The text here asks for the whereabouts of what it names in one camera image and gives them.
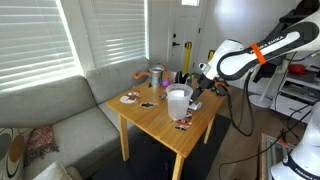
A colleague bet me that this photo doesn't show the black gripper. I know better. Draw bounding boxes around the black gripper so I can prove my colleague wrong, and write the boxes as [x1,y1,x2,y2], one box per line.
[189,74,218,105]

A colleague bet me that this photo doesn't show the white packet with green print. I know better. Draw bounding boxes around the white packet with green print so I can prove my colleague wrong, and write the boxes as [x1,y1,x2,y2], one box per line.
[187,99,203,112]

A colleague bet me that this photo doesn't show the translucent plastic container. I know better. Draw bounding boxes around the translucent plastic container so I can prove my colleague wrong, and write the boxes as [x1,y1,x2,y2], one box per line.
[165,83,194,121]

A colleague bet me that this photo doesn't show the black oval case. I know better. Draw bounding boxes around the black oval case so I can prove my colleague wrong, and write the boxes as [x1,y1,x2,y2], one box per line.
[174,70,192,86]

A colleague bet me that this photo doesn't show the small snack packet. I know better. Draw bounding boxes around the small snack packet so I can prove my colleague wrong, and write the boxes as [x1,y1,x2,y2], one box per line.
[174,111,194,132]

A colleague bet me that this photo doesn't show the metal tumbler cup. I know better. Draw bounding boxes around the metal tumbler cup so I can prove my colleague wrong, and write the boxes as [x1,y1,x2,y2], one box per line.
[148,65,165,88]

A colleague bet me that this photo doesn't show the light wooden table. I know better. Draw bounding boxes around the light wooden table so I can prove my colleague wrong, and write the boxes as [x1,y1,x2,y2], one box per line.
[104,69,231,180]

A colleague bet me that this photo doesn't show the small black sticker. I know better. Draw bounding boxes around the small black sticker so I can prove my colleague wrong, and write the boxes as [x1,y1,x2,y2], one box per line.
[139,101,156,109]

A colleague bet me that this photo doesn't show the orange octopus plush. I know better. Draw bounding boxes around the orange octopus plush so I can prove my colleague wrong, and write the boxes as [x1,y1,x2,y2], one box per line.
[133,63,167,80]

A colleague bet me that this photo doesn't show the white stand with round base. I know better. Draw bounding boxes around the white stand with round base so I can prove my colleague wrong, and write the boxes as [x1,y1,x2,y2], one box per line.
[248,71,278,109]

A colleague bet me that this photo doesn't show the white entrance door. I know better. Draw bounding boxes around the white entrance door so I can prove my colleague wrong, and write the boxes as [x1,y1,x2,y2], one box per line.
[167,0,207,73]

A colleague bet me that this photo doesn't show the dark floor rug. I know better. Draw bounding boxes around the dark floor rug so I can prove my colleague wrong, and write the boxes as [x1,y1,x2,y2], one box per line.
[88,113,233,180]

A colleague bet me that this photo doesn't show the glass sided box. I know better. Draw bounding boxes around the glass sided box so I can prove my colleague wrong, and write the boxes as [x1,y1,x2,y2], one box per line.
[259,133,298,180]

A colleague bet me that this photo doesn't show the white shelf unit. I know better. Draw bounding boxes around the white shelf unit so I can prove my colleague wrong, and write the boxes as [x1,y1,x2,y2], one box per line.
[269,64,320,126]

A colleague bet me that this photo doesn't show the red object on shelf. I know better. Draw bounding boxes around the red object on shelf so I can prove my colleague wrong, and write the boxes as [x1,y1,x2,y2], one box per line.
[287,63,308,76]

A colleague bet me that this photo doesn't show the narrow white window blinds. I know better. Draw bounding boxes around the narrow white window blinds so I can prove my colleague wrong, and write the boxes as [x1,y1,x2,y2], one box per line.
[78,0,149,69]

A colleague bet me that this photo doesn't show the grey fabric sofa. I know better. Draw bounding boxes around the grey fabric sofa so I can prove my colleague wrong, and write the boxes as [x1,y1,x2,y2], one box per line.
[0,57,153,180]

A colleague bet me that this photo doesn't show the plain white cushion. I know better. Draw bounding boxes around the plain white cushion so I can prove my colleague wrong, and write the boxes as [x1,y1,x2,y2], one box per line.
[32,161,83,180]

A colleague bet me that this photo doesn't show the red patterned cloth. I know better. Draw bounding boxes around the red patterned cloth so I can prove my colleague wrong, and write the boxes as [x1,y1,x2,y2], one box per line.
[23,125,60,167]

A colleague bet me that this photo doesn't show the wide white window blinds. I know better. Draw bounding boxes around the wide white window blinds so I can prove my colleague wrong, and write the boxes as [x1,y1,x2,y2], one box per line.
[0,0,84,93]

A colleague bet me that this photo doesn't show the retro patterned cushion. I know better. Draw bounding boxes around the retro patterned cushion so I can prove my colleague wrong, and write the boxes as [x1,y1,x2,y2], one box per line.
[0,127,34,180]

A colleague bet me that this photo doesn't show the orange wrist cable strap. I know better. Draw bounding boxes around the orange wrist cable strap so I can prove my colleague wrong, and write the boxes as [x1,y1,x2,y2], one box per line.
[214,80,230,96]

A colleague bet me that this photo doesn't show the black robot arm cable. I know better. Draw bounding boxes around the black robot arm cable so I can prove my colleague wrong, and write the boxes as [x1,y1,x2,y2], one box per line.
[226,71,256,138]

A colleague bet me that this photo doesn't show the orange forearm cable strap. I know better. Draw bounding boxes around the orange forearm cable strap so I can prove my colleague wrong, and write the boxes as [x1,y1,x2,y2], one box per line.
[250,43,268,65]

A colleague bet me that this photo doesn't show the black floor cable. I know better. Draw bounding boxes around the black floor cable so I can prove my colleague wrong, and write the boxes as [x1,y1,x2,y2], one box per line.
[218,106,320,180]

